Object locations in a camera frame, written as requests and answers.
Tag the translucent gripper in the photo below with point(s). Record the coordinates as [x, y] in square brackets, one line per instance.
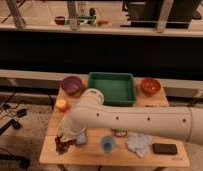
[67, 137]

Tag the dark grape bunch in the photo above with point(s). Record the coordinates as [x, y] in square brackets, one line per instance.
[62, 147]

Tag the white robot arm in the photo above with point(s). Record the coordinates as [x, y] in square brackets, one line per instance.
[180, 123]

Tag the purple bowl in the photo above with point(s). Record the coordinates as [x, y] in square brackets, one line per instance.
[71, 85]

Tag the red bowl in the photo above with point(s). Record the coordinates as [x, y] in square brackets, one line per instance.
[150, 86]

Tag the blue sponge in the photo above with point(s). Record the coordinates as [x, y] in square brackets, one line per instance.
[81, 139]

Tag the yellow apple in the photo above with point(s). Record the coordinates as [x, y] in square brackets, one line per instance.
[61, 105]

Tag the wooden folding table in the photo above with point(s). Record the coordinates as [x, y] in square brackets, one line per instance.
[92, 154]

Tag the blue cup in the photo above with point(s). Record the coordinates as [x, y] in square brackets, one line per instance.
[107, 144]

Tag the black binder clip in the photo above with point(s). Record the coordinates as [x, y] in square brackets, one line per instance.
[119, 133]

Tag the green plastic tray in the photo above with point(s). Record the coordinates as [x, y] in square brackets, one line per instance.
[118, 89]

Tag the light blue cloth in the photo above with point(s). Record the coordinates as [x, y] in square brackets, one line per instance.
[139, 144]

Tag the small metal fork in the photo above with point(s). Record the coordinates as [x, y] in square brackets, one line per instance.
[150, 106]

